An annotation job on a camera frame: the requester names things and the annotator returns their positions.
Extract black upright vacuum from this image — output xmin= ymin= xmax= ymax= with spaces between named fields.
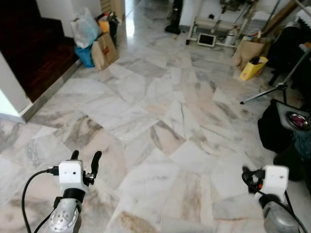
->
xmin=164 ymin=0 xmax=184 ymax=34

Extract black office chair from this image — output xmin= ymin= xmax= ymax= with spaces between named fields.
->
xmin=266 ymin=22 xmax=311 ymax=87

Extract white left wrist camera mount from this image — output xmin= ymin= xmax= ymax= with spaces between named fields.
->
xmin=58 ymin=160 xmax=84 ymax=190

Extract black bag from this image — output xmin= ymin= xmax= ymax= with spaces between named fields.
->
xmin=97 ymin=12 xmax=121 ymax=47

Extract blue jeans leg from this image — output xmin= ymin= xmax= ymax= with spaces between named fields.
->
xmin=293 ymin=129 xmax=311 ymax=161

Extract yellow bag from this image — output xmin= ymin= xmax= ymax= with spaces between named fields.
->
xmin=239 ymin=56 xmax=269 ymax=81

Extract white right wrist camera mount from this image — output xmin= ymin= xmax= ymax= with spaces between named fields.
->
xmin=261 ymin=165 xmax=290 ymax=202

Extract white plastic bag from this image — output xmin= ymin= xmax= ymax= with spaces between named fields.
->
xmin=71 ymin=7 xmax=102 ymax=49

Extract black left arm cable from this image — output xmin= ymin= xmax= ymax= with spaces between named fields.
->
xmin=21 ymin=166 xmax=60 ymax=233

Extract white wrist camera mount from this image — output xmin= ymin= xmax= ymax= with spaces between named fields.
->
xmin=261 ymin=165 xmax=290 ymax=202
xmin=58 ymin=160 xmax=84 ymax=190

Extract brown paper bag red print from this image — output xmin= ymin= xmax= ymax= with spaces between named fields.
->
xmin=90 ymin=32 xmax=120 ymax=71

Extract white metal rack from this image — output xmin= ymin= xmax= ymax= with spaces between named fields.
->
xmin=186 ymin=15 xmax=273 ymax=49

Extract blue bag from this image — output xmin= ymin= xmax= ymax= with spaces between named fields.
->
xmin=74 ymin=44 xmax=96 ymax=68

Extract black backpack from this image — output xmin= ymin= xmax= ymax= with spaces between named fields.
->
xmin=257 ymin=100 xmax=298 ymax=156

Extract wooden door panel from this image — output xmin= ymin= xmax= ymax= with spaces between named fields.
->
xmin=100 ymin=0 xmax=126 ymax=20

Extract black tripod stand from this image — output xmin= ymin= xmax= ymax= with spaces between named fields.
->
xmin=240 ymin=46 xmax=311 ymax=105

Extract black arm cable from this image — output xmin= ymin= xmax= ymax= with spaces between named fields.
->
xmin=255 ymin=187 xmax=309 ymax=233
xmin=21 ymin=166 xmax=60 ymax=233

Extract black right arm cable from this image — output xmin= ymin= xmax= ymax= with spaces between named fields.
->
xmin=255 ymin=187 xmax=309 ymax=233

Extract grey board with red disc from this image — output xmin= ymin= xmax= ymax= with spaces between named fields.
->
xmin=275 ymin=100 xmax=311 ymax=132

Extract white framed tablet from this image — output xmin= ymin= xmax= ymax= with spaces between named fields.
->
xmin=197 ymin=33 xmax=217 ymax=48

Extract plain brown paper bag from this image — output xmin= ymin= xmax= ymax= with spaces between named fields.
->
xmin=232 ymin=38 xmax=273 ymax=71

